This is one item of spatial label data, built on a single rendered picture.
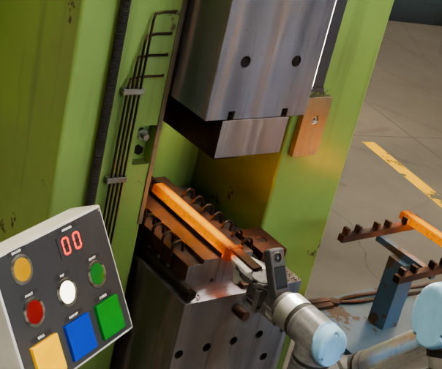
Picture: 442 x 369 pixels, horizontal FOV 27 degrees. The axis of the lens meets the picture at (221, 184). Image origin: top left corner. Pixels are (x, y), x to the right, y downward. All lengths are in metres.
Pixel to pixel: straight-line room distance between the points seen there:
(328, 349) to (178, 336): 0.40
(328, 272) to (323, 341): 2.44
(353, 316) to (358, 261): 2.01
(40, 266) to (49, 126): 0.40
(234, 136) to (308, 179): 0.51
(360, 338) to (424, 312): 0.91
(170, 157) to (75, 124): 0.70
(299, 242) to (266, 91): 0.69
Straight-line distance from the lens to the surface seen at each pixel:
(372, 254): 4.76
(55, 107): 2.04
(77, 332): 1.85
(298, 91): 2.17
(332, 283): 4.38
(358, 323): 2.62
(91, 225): 1.91
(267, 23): 2.03
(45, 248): 1.80
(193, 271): 2.25
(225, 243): 2.29
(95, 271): 1.91
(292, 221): 2.60
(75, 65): 1.97
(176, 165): 2.71
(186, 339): 2.28
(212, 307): 2.26
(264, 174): 2.50
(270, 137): 2.18
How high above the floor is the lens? 2.09
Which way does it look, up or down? 24 degrees down
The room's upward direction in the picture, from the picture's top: 14 degrees clockwise
